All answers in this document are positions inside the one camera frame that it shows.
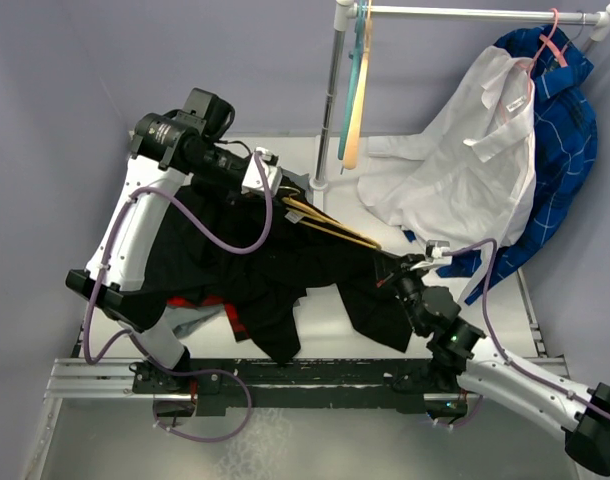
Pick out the white shirt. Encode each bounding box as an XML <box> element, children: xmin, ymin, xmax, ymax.
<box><xmin>356</xmin><ymin>45</ymin><xmax>537</xmax><ymax>306</ymax></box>

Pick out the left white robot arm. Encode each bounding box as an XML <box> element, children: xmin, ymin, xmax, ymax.
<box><xmin>66</xmin><ymin>88</ymin><xmax>274</xmax><ymax>392</ymax></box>

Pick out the pink hanger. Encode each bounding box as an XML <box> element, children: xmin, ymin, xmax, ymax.
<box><xmin>494</xmin><ymin>23</ymin><xmax>574</xmax><ymax>114</ymax></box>

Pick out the yellow plastic hanger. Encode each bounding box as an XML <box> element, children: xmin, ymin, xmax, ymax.
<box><xmin>276</xmin><ymin>186</ymin><xmax>381</xmax><ymax>250</ymax></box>

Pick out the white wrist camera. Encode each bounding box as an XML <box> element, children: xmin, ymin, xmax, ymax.
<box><xmin>241</xmin><ymin>147</ymin><xmax>282</xmax><ymax>197</ymax></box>
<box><xmin>412</xmin><ymin>240</ymin><xmax>452</xmax><ymax>270</ymax></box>

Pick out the red black plaid shirt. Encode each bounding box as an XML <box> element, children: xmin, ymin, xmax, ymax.
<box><xmin>164</xmin><ymin>294</ymin><xmax>251</xmax><ymax>344</ymax></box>

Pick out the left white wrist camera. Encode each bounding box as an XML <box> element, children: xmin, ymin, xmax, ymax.
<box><xmin>241</xmin><ymin>147</ymin><xmax>282</xmax><ymax>197</ymax></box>

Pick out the blue plaid shirt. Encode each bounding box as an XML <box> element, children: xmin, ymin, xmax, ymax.
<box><xmin>441</xmin><ymin>40</ymin><xmax>598</xmax><ymax>303</ymax></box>

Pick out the beige wooden hanger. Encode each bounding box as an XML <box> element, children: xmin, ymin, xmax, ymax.
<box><xmin>342</xmin><ymin>2</ymin><xmax>376</xmax><ymax>170</ymax></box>

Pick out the grey shirt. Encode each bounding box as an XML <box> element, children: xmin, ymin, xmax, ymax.
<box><xmin>162</xmin><ymin>167</ymin><xmax>311</xmax><ymax>341</ymax></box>

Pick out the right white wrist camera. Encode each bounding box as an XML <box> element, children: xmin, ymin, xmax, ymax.
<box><xmin>412</xmin><ymin>240</ymin><xmax>452</xmax><ymax>270</ymax></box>

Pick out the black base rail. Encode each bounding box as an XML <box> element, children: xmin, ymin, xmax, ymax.
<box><xmin>129</xmin><ymin>359</ymin><xmax>476</xmax><ymax>423</ymax></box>

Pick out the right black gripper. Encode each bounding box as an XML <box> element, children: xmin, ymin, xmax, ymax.
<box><xmin>373</xmin><ymin>249</ymin><xmax>431</xmax><ymax>334</ymax></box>

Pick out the teal plastic hanger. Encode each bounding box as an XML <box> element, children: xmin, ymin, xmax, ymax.
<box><xmin>336</xmin><ymin>0</ymin><xmax>372</xmax><ymax>174</ymax></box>

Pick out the metal clothes rack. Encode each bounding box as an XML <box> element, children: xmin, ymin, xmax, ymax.
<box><xmin>309</xmin><ymin>1</ymin><xmax>610</xmax><ymax>207</ymax></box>

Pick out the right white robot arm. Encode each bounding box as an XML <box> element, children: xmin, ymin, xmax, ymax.
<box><xmin>375</xmin><ymin>254</ymin><xmax>610</xmax><ymax>477</ymax></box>

